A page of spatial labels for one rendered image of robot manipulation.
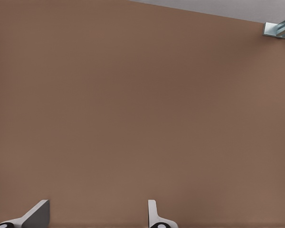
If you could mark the silver frame post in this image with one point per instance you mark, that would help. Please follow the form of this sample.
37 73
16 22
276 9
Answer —
279 28

